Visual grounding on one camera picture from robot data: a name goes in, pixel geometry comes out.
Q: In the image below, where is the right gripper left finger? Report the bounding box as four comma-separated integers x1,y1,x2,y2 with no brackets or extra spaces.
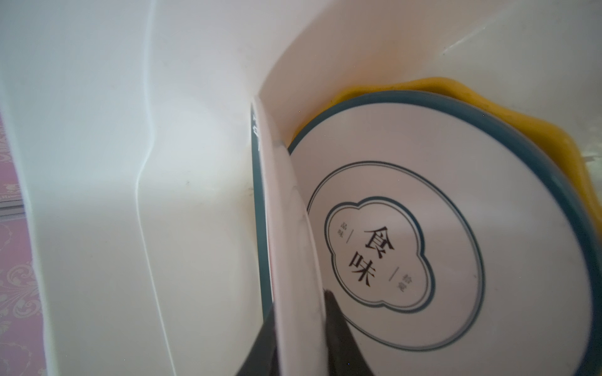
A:
236,307,279,376

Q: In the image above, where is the green red rim plate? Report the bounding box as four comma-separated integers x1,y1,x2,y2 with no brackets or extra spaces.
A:
251,97,329,375

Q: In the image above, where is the white clover emblem plate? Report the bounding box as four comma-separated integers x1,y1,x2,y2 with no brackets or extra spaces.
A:
289,91,601,375

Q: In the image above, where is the yellow scalloped dotted plate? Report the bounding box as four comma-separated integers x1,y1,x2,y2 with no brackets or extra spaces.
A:
293,77,601,232

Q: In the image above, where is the white plastic bin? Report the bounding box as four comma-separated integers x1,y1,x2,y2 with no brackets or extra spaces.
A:
1,1,601,375

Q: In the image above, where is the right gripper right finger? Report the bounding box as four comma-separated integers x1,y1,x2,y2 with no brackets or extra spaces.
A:
324,290,374,376

